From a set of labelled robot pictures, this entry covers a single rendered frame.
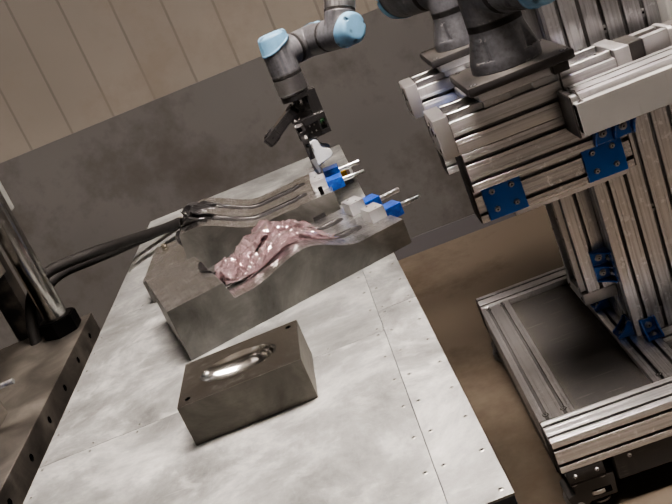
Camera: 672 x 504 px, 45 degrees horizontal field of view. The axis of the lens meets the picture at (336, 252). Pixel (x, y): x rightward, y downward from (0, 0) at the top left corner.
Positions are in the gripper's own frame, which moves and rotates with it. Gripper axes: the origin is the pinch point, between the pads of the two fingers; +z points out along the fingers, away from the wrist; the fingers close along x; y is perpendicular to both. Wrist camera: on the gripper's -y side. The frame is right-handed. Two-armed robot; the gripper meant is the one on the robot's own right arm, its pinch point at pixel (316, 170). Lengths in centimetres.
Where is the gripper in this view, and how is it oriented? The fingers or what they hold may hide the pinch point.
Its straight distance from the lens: 207.3
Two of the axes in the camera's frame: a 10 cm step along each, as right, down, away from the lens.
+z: 3.6, 8.7, 3.2
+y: 9.3, -3.7, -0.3
